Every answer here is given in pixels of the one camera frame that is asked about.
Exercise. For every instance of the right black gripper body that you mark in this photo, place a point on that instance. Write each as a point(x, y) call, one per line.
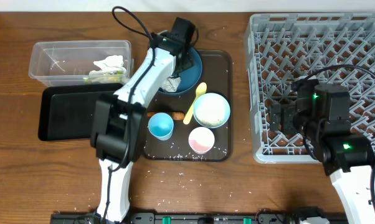
point(287, 116)

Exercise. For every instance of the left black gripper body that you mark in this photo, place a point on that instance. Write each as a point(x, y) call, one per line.
point(184, 62)

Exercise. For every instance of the dark blue plate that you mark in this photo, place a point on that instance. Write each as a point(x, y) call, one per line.
point(193, 71)

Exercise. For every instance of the white tissue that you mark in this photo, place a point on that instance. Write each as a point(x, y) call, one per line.
point(111, 64)
point(170, 85)

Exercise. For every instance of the orange carrot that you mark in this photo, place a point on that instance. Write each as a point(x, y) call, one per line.
point(177, 116)

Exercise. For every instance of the light blue bowl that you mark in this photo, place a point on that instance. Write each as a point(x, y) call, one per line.
point(225, 109)

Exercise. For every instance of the heap of rice grains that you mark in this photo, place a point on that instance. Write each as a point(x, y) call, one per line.
point(210, 111)

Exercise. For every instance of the light blue cup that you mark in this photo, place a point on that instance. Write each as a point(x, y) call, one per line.
point(161, 126)

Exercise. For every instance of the pink cup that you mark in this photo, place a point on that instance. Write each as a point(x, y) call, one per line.
point(201, 140)

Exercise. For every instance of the yellow green snack wrapper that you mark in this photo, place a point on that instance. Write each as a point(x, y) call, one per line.
point(106, 77)

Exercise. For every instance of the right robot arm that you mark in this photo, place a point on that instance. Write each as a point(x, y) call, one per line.
point(321, 115)

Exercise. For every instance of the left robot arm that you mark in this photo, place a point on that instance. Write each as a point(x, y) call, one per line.
point(119, 119)

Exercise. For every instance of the clear plastic waste bin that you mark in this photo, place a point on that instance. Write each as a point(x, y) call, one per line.
point(66, 63)

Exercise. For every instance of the grey dishwasher rack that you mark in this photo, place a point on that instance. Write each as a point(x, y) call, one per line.
point(282, 48)

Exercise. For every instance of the pale yellow plastic spoon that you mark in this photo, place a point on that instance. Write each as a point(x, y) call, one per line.
point(200, 90)

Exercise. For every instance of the dark brown serving tray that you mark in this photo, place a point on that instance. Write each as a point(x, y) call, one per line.
point(217, 74)

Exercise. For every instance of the black rectangular tray bin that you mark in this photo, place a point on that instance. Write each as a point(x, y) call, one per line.
point(66, 112)

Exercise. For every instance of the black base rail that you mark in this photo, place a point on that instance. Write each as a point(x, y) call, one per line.
point(308, 215)

